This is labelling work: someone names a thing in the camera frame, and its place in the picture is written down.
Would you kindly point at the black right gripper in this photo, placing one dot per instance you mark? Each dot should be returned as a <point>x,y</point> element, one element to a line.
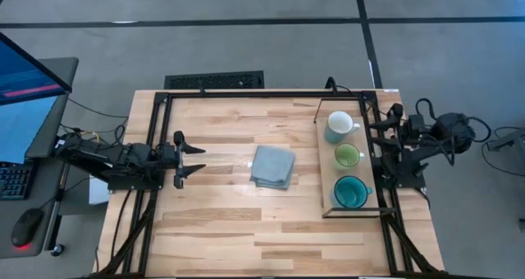
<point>402,133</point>

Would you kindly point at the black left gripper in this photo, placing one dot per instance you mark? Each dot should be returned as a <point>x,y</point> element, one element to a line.
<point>179,160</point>

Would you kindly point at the green mug with brown rim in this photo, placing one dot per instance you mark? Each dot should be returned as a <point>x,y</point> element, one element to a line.
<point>347,155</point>

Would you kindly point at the white mug with teal outside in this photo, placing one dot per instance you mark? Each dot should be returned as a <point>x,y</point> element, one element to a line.
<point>338,122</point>

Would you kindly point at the large teal mug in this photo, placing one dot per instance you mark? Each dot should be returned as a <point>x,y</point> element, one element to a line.
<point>348,192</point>

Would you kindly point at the white box under arm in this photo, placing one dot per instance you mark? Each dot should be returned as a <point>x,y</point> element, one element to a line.
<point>98,188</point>

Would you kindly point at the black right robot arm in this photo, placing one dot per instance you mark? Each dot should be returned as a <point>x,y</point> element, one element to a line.
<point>451,127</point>

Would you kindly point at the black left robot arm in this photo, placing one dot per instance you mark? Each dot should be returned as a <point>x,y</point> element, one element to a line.
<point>123,156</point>

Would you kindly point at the wooden shelf with black brackets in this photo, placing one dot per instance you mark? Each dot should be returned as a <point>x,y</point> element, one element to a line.
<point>328,168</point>

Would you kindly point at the folded grey cloth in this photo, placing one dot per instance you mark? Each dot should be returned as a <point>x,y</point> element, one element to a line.
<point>272,166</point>

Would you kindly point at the black floor vent grille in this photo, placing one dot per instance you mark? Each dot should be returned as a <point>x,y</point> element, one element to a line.
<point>213,80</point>

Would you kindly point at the grey side desk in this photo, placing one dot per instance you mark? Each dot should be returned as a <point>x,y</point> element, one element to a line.
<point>61,106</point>

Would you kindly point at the black computer mouse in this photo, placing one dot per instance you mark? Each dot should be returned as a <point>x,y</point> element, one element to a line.
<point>26,225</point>

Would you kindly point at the black keyboard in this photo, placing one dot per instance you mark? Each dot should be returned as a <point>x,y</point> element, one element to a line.
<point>14,180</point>

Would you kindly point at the computer monitor with blue screen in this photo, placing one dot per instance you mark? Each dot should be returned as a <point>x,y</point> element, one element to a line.
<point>20,78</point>

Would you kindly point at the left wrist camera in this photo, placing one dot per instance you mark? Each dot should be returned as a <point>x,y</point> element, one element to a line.
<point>166,151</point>

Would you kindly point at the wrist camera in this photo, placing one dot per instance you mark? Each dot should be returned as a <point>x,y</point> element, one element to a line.
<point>417,124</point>
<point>166,151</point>

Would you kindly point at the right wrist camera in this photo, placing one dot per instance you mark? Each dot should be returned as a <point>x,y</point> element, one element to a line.
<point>417,124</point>

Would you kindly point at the black aluminium table frame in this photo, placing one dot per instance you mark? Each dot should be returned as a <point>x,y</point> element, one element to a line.
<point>246,94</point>

